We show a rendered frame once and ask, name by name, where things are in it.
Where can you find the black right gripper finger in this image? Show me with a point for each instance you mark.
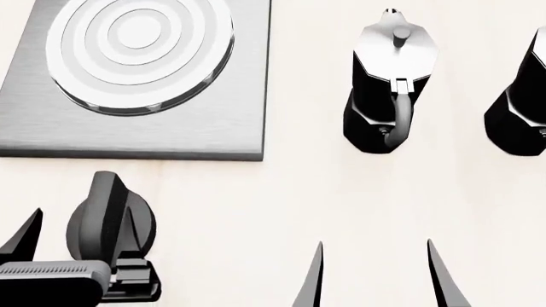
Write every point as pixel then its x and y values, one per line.
pixel 312 281
pixel 443 281

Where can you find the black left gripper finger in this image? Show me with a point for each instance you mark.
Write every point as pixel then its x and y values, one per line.
pixel 26 238
pixel 130 241

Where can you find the grey square stove base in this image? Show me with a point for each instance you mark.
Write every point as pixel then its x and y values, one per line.
pixel 239 128

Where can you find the black moka pot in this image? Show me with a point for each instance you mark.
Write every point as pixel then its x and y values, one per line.
pixel 518 121
pixel 371 105

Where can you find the white ringed burner plate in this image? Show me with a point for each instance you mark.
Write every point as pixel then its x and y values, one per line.
pixel 136 48

